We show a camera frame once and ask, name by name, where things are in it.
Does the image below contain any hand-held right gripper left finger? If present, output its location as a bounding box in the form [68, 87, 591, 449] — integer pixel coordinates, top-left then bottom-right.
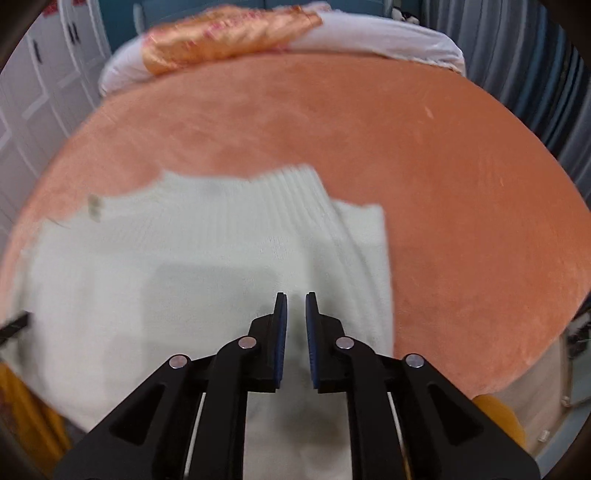
[55, 292, 288, 480]

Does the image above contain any white wardrobe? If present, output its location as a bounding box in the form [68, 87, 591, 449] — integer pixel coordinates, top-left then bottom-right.
[0, 0, 112, 241]

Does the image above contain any orange floral satin quilt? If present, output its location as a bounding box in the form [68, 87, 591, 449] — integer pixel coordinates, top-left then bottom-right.
[141, 4, 324, 77]

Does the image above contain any white knit cardigan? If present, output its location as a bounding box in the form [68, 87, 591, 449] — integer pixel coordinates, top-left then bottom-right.
[9, 164, 396, 480]

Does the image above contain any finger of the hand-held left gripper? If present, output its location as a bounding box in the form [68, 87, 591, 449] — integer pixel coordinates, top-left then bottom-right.
[0, 311, 31, 345]

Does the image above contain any person's yellow clothing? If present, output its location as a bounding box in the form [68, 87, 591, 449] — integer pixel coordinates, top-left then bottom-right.
[0, 362, 528, 476]

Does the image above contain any blue upholstered headboard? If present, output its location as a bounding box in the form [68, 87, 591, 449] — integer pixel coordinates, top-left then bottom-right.
[107, 0, 395, 47]

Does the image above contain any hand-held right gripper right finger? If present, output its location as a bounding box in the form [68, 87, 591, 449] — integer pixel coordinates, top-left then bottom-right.
[305, 292, 541, 480]

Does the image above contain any black and white plush toy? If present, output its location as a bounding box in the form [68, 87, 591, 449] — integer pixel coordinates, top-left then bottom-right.
[392, 6, 422, 25]

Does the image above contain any orange plush blanket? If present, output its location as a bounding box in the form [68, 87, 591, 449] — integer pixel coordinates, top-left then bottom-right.
[0, 50, 591, 402]

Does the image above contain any grey-blue curtain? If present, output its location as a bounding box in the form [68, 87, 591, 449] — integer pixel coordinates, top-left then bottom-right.
[416, 0, 591, 195]

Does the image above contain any white duvet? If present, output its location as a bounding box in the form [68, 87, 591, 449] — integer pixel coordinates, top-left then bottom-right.
[99, 0, 466, 97]

